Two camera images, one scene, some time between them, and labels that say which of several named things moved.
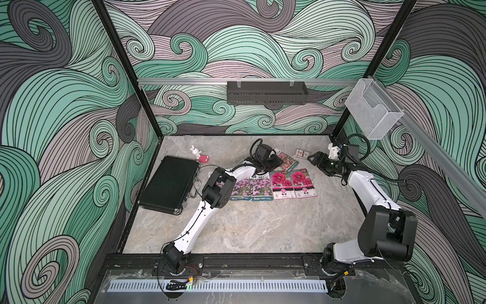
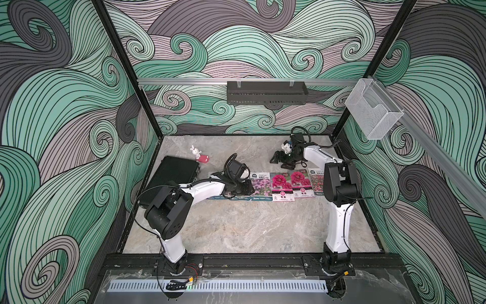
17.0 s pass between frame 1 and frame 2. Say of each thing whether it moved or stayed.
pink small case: stayed
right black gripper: moved
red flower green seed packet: moved
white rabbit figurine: stayed
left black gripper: moved
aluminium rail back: stayed
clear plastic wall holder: stayed
